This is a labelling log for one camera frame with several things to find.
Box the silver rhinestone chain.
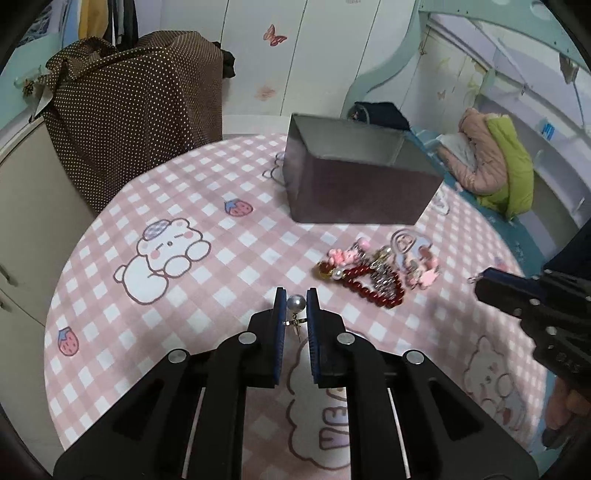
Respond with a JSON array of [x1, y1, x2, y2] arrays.
[[367, 249, 403, 298]]

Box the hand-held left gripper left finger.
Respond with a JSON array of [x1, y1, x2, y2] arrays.
[[53, 287, 288, 480]]

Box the grey rectangular box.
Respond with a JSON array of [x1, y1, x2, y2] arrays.
[[283, 113, 443, 226]]

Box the dark navy bag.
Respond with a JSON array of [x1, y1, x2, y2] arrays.
[[346, 102, 411, 133]]

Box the pearl drop earring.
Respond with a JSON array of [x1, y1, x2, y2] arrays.
[[283, 295, 307, 341]]

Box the brown polka dot cloth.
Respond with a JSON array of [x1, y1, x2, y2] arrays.
[[36, 31, 225, 216]]

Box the pink flower charm bracelet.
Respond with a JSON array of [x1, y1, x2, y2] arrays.
[[318, 236, 375, 280]]

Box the teal bed frame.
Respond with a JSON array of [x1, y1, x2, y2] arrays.
[[341, 0, 591, 222]]

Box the person's right hand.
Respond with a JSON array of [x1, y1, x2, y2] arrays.
[[543, 377, 591, 449]]

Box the green padded jacket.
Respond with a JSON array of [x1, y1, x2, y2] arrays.
[[475, 115, 536, 219]]

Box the pink bunny charm keychain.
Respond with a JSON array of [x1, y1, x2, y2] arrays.
[[401, 244, 442, 289]]

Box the yellow hanging garment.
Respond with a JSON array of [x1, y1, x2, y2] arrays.
[[78, 0, 112, 40]]

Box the silver wire hoop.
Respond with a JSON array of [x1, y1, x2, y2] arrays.
[[390, 228, 419, 256]]

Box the pink padded jacket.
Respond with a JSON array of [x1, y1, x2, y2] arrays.
[[438, 108, 509, 195]]

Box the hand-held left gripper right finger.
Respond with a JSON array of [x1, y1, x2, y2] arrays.
[[306, 287, 540, 480]]

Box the dark hanging garments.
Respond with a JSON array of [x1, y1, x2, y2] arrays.
[[109, 0, 140, 48]]

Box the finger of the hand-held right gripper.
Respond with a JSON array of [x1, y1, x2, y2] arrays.
[[475, 279, 540, 320], [481, 268, 555, 297]]

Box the red bead bracelet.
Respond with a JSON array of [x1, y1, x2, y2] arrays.
[[342, 264, 406, 311]]

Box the white wardrobe with butterfly stickers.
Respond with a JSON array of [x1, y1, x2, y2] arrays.
[[221, 0, 420, 120]]

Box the pink checked bear tablecloth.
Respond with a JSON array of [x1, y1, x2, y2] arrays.
[[44, 131, 552, 480]]

